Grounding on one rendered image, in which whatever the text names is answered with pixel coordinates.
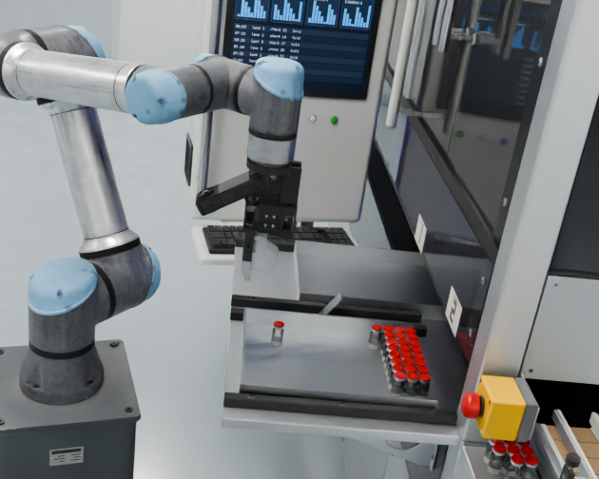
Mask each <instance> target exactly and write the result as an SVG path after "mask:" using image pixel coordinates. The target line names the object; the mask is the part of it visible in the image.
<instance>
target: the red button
mask: <svg viewBox="0 0 599 479"><path fill-rule="evenodd" d="M461 411H462V414H463V416H465V417H466V418H471V419H476V418H477V417H478V415H479V412H480V398H479V395H478V393H469V392H467V393H464V395H463V397H462V399H461Z"/></svg>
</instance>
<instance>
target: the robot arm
mask: <svg viewBox="0 0 599 479"><path fill-rule="evenodd" d="M303 80H304V68H303V66H302V65H301V64H300V63H298V62H296V61H294V60H291V59H287V58H280V57H261V58H260V59H258V60H257V62H256V65H255V66H250V65H248V64H244V63H241V62H238V61H234V60H231V59H228V58H226V57H224V56H221V55H218V54H209V53H201V54H199V55H197V56H196V57H195V58H194V59H193V60H191V61H190V62H189V64H188V65H183V66H176V67H158V66H152V65H145V64H138V63H131V62H124V61H117V60H110V59H107V58H106V55H105V52H104V49H103V47H102V45H101V44H100V42H99V41H98V39H97V38H96V37H95V36H94V35H93V34H92V33H91V32H89V31H88V30H87V29H85V28H82V27H79V26H66V25H56V26H53V27H45V28H35V29H12V30H8V31H4V32H2V33H0V95H1V96H3V97H7V98H11V99H15V100H21V101H33V100H36V101H37V104H38V107H39V108H41V109H42V110H44V111H45V112H47V114H48V115H49V117H50V120H51V123H52V127H53V130H54V134H55V138H56V141H57V144H58V147H59V151H60V155H61V158H62V162H63V166H64V168H65V172H66V175H67V179H68V185H69V189H70V192H71V196H72V199H73V202H74V206H75V209H76V213H77V217H78V220H79V223H80V227H81V230H82V234H83V237H84V241H83V243H82V245H81V247H80V248H79V255H80V258H75V257H67V258H66V259H63V258H58V259H52V260H49V261H47V262H45V263H43V264H41V265H40V266H39V267H37V268H36V269H35V270H34V271H33V272H32V274H31V276H30V278H29V289H28V292H27V303H28V306H29V347H28V350H27V352H26V355H25V357H24V360H23V363H22V365H21V368H20V372H19V386H20V389H21V391H22V392H23V394H24V395H25V396H27V397H28V398H30V399H32V400H34V401H37V402H40V403H44V404H49V405H67V404H73V403H77V402H80V401H83V400H86V399H88V398H90V397H92V396H93V395H94V394H96V393H97V392H98V391H99V390H100V389H101V387H102V385H103V382H104V368H103V364H102V362H101V359H100V356H99V355H98V352H97V349H96V346H95V326H96V325H97V324H99V323H101V322H103V321H105V320H107V319H109V318H112V317H114V316H117V315H118V314H120V313H122V312H124V311H126V310H128V309H131V308H135V307H137V306H139V305H141V304H142V303H143V302H144V301H146V300H148V299H150V298H151V297H152V296H154V294H155V293H156V291H157V289H158V288H159V285H160V281H161V266H160V262H159V260H158V257H157V255H156V254H155V252H151V247H150V246H148V245H147V244H145V243H143V242H141V241H140V237H139V235H138V234H137V233H135V232H133V231H131V230H130V229H129V228H128V225H127V221H126V215H125V211H124V208H123V204H122V200H121V197H120V193H119V189H118V185H117V183H116V179H115V175H114V171H113V168H112V164H111V160H110V157H109V153H108V150H107V146H106V139H105V136H104V132H103V129H102V125H101V122H100V118H99V114H98V110H97V108H102V109H107V110H113V111H118V112H124V113H128V114H131V115H132V116H133V117H135V118H136V119H137V120H138V121H139V122H140V123H142V124H145V125H164V124H168V123H171V122H173V121H175V120H179V119H182V118H186V117H191V116H195V115H199V114H203V113H206V112H211V111H215V110H219V109H228V110H232V111H235V112H238V113H240V114H243V115H248V116H250V118H249V127H248V137H247V147H246V156H247V159H246V167H247V168H248V169H250V170H249V171H247V172H244V173H242V174H240V175H238V176H236V177H234V178H232V179H229V180H227V181H225V182H221V183H219V184H217V185H214V186H212V187H209V188H206V189H204V190H203V191H201V192H199V193H198V194H197V196H196V202H195V204H196V206H197V208H198V210H199V212H200V214H201V215H202V216H205V215H207V214H210V213H213V212H215V211H217V210H219V209H221V208H223V207H225V206H227V205H229V204H231V203H234V202H236V201H240V200H242V199H245V209H244V219H243V229H245V230H244V241H243V250H242V268H241V272H242V275H243V277H244V279H245V280H249V277H250V271H252V270H254V269H261V268H269V267H275V266H276V265H277V264H278V263H279V257H278V253H279V247H278V246H277V245H275V244H273V243H272V242H270V241H269V240H268V239H267V234H269V236H278V237H281V238H289V239H292V238H293V237H294V231H295V224H296V217H297V210H298V197H299V191H300V177H301V170H302V168H301V162H299V161H294V158H295V151H296V143H297V134H298V127H299V120H300V107H301V100H302V98H303V94H304V91H303ZM293 217H294V220H293ZM292 222H293V227H292ZM291 227H292V231H285V230H290V229H291ZM283 229H284V230H283ZM255 230H256V231H257V234H256V235H255Z"/></svg>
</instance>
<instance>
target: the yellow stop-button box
mask: <svg viewBox="0 0 599 479"><path fill-rule="evenodd" d="M477 393H478V395H479V398H480V412H479V415H478V417H477V418H476V419H475V421H476V423H477V426H478V428H479V430H480V433H481V435H482V437H483V438H485V439H495V440H508V441H514V440H516V441H517V442H525V443H526V442H528V439H529V435H530V432H531V427H532V423H533V420H534V417H535V415H536V411H537V408H538V404H537V402H536V400H535V398H534V396H533V394H532V392H531V389H530V387H529V385H528V383H527V381H526V379H525V378H522V377H515V378H514V379H513V378H512V377H505V376H493V375H482V376H481V378H480V382H479V385H478V389H477Z"/></svg>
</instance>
